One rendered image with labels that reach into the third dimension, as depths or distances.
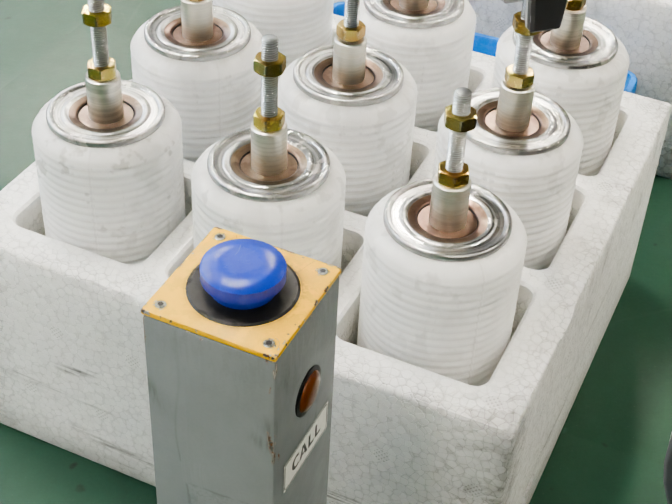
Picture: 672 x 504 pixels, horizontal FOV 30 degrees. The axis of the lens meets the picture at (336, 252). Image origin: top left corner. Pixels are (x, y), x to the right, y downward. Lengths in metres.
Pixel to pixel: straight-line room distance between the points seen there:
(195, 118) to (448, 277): 0.26
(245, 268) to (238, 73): 0.33
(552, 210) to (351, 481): 0.22
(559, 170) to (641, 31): 0.39
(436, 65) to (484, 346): 0.26
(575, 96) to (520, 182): 0.12
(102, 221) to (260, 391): 0.27
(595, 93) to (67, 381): 0.42
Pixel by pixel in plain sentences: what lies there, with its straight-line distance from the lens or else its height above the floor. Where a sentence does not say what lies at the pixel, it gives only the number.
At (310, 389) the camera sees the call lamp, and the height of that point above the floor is 0.27.
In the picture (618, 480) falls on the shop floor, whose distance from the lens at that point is 0.95.
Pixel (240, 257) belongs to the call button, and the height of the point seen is 0.33.
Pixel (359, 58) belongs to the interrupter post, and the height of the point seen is 0.27.
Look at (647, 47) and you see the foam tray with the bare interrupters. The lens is 1.19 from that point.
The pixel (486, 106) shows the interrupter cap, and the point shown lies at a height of 0.25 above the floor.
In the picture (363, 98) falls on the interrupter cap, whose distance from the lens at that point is 0.83.
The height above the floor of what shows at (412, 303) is 0.22.
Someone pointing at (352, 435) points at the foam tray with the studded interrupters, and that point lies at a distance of 0.77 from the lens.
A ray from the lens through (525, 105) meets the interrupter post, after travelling 0.82.
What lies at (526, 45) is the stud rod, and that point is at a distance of 0.80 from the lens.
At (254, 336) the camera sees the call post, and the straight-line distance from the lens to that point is 0.56.
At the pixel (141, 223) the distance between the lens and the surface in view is 0.82.
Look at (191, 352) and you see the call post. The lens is 0.58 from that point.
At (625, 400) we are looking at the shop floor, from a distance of 1.01.
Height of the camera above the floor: 0.70
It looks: 39 degrees down
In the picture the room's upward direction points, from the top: 3 degrees clockwise
